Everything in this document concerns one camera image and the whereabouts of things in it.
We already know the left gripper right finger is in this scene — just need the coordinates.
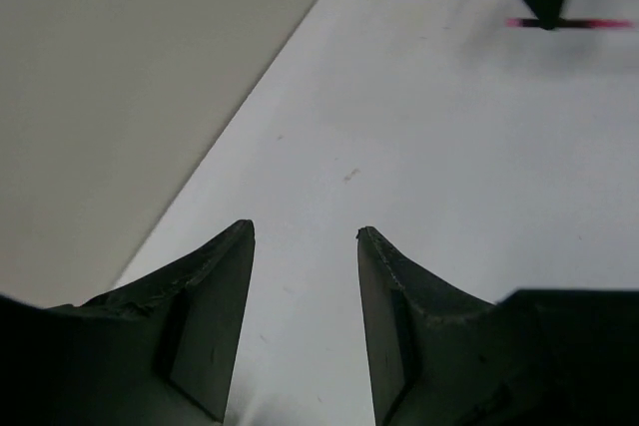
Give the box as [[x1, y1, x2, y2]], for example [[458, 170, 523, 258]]
[[357, 226, 638, 425]]

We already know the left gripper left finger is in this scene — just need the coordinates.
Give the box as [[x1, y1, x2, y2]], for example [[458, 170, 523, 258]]
[[1, 219, 255, 425]]

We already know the red pen refill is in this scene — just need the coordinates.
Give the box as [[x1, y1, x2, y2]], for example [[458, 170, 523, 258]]
[[505, 18, 638, 31]]

